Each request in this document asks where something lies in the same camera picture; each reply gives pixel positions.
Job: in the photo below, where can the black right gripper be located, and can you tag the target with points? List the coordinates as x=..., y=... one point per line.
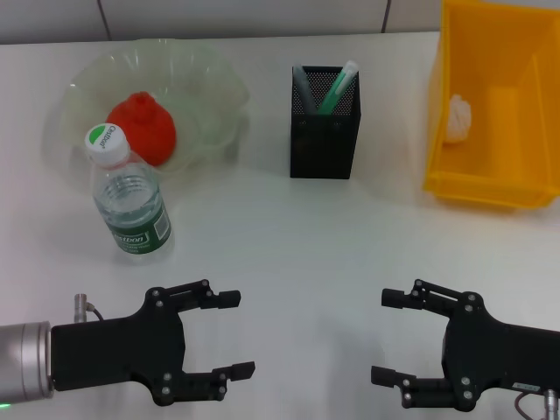
x=499, y=354

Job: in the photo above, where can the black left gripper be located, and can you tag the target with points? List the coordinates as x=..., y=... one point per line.
x=118, y=350

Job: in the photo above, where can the clear water bottle green label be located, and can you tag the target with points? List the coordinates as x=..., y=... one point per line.
x=131, y=210

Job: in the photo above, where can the orange fruit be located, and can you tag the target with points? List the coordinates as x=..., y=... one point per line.
x=144, y=127

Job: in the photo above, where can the white paper ball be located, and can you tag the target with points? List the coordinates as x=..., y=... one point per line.
x=458, y=120

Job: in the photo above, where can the grey marker pen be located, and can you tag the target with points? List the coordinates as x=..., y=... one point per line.
x=304, y=92

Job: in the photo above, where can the green pen white cap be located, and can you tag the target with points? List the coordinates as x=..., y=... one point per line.
x=339, y=87

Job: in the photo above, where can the black mesh pen holder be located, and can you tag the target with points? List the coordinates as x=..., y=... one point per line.
x=324, y=144

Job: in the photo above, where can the green glass fruit plate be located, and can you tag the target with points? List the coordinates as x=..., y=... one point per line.
x=201, y=96

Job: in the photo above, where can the yellow plastic bin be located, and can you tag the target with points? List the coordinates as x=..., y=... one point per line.
x=494, y=114

